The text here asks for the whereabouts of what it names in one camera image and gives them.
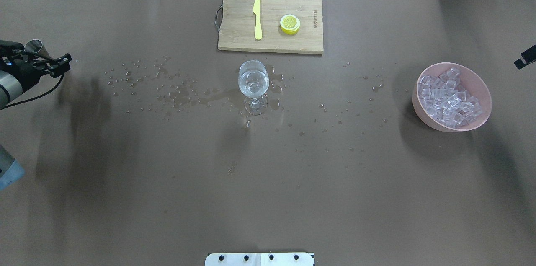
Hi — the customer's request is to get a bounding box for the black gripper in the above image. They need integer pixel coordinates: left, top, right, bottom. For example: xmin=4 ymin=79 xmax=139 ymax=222
xmin=0 ymin=41 xmax=72 ymax=90

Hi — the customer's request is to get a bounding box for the steel double jigger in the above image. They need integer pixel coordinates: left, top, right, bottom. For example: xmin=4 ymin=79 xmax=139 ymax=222
xmin=24 ymin=39 xmax=50 ymax=60

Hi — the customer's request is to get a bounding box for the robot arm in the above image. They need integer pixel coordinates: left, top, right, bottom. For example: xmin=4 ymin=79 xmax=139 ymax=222
xmin=0 ymin=39 xmax=72 ymax=110

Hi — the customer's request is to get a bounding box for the pile of clear ice cubes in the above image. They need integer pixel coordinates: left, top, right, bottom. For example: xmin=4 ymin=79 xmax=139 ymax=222
xmin=417 ymin=67 xmax=484 ymax=130

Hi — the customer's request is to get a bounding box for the clear wine glass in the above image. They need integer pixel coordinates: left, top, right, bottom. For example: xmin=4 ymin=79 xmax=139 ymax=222
xmin=238 ymin=60 xmax=269 ymax=115

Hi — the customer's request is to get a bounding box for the pink plastic bowl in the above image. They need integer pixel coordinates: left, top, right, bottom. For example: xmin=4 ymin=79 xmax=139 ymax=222
xmin=412 ymin=62 xmax=492 ymax=132

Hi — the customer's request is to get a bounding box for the brown table mat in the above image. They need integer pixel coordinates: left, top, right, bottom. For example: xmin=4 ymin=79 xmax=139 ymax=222
xmin=1 ymin=0 xmax=535 ymax=266

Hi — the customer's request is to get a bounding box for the wooden cutting board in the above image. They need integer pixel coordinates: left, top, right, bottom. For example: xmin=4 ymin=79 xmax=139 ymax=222
xmin=217 ymin=0 xmax=324 ymax=55

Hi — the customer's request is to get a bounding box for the yellow plastic knife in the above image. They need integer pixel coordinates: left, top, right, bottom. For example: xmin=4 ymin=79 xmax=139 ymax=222
xmin=253 ymin=0 xmax=263 ymax=41

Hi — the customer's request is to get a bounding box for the yellow lemon half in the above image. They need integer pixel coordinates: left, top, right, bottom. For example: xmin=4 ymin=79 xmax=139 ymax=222
xmin=279 ymin=14 xmax=301 ymax=35

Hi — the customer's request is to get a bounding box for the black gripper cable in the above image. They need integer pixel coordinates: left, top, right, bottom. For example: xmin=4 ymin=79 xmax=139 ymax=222
xmin=0 ymin=71 xmax=65 ymax=109

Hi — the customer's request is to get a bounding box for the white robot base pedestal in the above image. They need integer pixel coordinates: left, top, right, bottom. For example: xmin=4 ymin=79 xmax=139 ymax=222
xmin=204 ymin=252 xmax=316 ymax=266

